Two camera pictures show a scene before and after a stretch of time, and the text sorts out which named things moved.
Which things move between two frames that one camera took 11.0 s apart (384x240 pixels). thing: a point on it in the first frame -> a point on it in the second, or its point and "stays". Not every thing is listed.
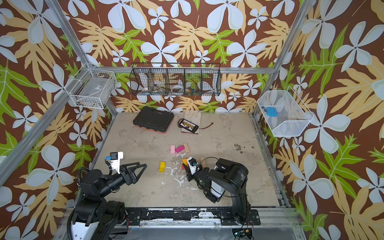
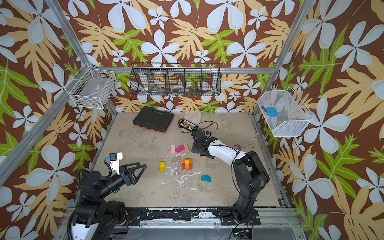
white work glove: x=194 y=117 stays
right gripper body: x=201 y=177 -> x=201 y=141
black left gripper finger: x=135 y=168 stays
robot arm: x=228 y=177 -> x=249 y=177
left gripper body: x=128 y=180 stays
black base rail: x=134 y=216 stays
